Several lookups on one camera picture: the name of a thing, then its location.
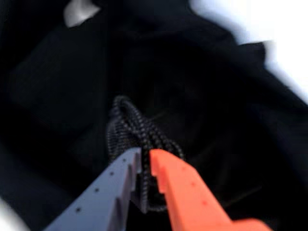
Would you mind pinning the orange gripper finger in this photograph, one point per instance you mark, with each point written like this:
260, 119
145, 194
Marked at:
190, 197

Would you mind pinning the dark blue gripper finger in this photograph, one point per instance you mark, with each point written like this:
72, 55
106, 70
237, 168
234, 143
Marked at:
101, 195

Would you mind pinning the black fabric bag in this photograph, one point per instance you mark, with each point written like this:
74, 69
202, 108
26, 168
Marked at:
72, 96

